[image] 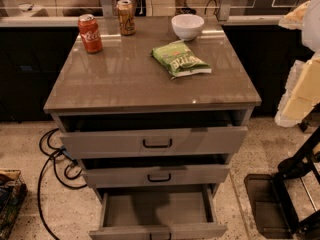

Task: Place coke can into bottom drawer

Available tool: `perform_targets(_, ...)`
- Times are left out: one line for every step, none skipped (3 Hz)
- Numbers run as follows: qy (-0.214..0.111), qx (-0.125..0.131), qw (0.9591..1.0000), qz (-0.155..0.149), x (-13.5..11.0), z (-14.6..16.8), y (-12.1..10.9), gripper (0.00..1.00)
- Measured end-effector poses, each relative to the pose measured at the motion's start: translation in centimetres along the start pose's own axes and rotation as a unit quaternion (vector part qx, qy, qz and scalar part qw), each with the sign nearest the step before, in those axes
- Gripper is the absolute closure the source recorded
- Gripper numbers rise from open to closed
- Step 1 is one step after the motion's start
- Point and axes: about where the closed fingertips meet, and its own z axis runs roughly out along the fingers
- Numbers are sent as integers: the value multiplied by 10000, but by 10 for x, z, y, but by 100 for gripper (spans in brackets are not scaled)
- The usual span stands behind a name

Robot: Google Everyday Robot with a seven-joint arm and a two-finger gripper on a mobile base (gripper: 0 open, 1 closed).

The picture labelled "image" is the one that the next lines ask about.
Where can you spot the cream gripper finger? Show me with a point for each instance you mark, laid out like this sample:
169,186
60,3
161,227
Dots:
302,93
294,19

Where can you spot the red coke can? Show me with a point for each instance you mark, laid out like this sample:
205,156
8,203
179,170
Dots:
89,32

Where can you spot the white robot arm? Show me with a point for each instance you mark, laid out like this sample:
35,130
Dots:
310,32

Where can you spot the top drawer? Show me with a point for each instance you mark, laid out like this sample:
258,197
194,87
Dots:
157,142

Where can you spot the drawer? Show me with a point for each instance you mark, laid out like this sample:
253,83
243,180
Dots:
154,171
157,142
175,212

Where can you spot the grey drawer cabinet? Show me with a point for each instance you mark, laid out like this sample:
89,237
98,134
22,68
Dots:
124,88

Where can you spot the middle drawer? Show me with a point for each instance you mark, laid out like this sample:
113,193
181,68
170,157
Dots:
154,171

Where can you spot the gold soda can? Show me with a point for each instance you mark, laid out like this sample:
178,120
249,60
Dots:
126,17

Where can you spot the bottom drawer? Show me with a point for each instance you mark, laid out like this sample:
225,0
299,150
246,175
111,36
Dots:
175,212

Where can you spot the white bowl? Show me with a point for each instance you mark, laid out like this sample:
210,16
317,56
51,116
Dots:
187,26

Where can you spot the person legs in background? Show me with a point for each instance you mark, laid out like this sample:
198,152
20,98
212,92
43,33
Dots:
181,7

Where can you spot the green chip bag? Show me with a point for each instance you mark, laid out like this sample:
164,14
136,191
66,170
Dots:
179,61

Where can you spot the wire basket with items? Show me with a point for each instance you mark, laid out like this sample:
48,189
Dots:
13,191

